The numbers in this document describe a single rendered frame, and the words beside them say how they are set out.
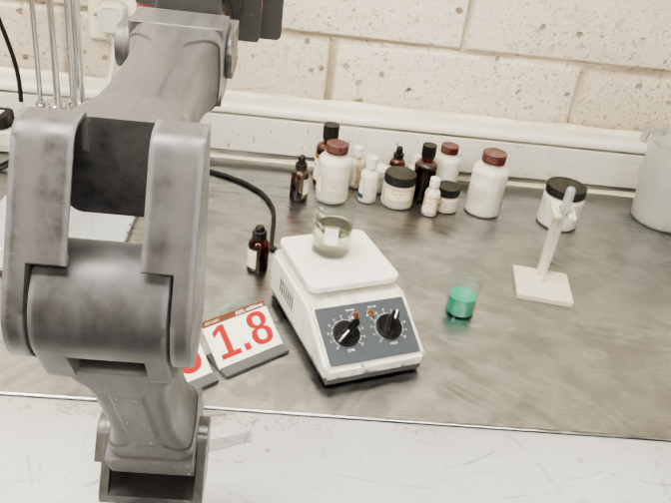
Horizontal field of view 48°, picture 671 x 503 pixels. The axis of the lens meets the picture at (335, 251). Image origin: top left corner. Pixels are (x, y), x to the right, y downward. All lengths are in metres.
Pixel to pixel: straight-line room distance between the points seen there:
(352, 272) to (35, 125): 0.60
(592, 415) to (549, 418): 0.06
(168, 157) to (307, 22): 0.99
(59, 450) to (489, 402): 0.47
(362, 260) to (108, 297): 0.60
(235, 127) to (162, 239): 1.00
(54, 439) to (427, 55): 0.89
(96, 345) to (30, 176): 0.09
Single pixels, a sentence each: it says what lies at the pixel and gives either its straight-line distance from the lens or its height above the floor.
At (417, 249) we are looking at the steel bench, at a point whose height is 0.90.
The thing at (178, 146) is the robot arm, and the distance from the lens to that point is 0.37.
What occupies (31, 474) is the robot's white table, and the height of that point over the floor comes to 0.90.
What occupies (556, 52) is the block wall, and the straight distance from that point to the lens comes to 1.42.
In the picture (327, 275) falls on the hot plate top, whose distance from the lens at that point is 0.91.
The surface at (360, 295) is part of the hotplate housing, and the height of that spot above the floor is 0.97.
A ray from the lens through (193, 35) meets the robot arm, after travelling 0.54.
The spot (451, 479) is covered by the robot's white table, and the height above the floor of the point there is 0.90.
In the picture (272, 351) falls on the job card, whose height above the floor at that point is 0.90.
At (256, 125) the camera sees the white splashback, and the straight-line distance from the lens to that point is 1.36.
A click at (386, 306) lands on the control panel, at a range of 0.93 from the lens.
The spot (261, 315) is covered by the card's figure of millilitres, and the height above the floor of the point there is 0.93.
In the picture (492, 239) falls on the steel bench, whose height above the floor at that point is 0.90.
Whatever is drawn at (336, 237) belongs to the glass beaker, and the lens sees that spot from 0.93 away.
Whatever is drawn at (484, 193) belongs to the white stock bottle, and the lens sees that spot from 1.28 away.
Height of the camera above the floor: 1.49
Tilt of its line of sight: 31 degrees down
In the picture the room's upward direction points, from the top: 8 degrees clockwise
